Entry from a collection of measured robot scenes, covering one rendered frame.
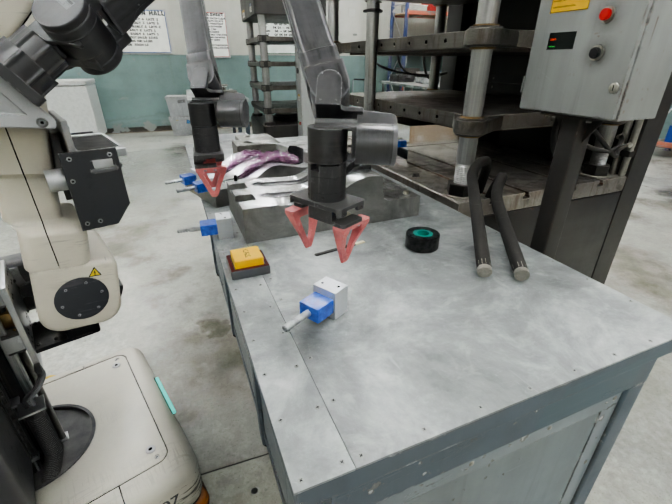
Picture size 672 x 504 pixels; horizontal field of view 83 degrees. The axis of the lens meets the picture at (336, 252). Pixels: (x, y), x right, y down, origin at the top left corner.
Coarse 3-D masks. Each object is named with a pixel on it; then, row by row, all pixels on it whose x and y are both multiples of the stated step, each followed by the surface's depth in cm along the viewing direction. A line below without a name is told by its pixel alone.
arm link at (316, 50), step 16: (288, 0) 58; (304, 0) 58; (288, 16) 59; (304, 16) 57; (320, 16) 57; (304, 32) 56; (320, 32) 56; (304, 48) 55; (320, 48) 54; (336, 48) 55; (304, 64) 54; (320, 64) 54; (336, 64) 54; (304, 80) 59
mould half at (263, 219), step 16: (288, 176) 117; (304, 176) 115; (352, 176) 101; (368, 176) 99; (240, 192) 101; (256, 192) 101; (272, 192) 102; (352, 192) 99; (368, 192) 101; (384, 192) 110; (400, 192) 110; (240, 208) 92; (256, 208) 90; (272, 208) 92; (368, 208) 103; (384, 208) 105; (400, 208) 107; (416, 208) 109; (240, 224) 97; (256, 224) 92; (272, 224) 94; (288, 224) 96; (304, 224) 97; (320, 224) 99; (256, 240) 94
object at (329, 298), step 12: (324, 288) 65; (336, 288) 65; (312, 300) 64; (324, 300) 64; (336, 300) 64; (300, 312) 65; (312, 312) 63; (324, 312) 63; (336, 312) 66; (288, 324) 60
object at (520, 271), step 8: (496, 208) 97; (504, 208) 96; (496, 216) 95; (504, 216) 93; (504, 224) 90; (504, 232) 88; (512, 232) 87; (504, 240) 86; (512, 240) 84; (512, 248) 82; (520, 248) 83; (512, 256) 81; (520, 256) 80; (512, 264) 79; (520, 264) 78; (520, 272) 77; (528, 272) 76; (520, 280) 78
